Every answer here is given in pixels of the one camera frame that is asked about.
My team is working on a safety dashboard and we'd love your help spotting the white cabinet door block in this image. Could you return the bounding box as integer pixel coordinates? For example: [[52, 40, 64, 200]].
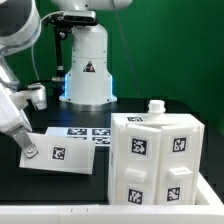
[[19, 133, 95, 174]]

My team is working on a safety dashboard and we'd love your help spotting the grey camera cable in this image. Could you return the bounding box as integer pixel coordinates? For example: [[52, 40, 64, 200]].
[[30, 10, 64, 88]]

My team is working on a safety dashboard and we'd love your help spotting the white marker sheet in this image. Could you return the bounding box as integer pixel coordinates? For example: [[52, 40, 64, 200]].
[[46, 127, 110, 147]]

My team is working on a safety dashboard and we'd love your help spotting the white L-shaped workspace border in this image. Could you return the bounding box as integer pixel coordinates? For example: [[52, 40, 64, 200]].
[[0, 176, 224, 224]]

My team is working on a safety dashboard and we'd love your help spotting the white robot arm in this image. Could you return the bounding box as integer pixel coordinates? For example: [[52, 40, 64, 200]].
[[0, 0, 132, 159]]

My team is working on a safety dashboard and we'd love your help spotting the white cabinet door panel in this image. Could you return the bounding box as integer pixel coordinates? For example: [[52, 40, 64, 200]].
[[155, 125, 198, 205], [114, 124, 161, 205]]

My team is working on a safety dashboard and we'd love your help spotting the black camera on stand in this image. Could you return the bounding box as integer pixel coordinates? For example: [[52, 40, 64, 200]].
[[42, 10, 98, 97]]

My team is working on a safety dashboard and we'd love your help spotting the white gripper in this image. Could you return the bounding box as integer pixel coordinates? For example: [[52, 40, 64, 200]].
[[0, 84, 38, 158]]

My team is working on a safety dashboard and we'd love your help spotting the black cable on table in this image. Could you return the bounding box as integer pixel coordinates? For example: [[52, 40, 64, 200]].
[[18, 78, 64, 93]]

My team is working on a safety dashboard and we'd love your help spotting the white cabinet body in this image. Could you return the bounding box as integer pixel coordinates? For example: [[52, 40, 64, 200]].
[[108, 100, 204, 205]]

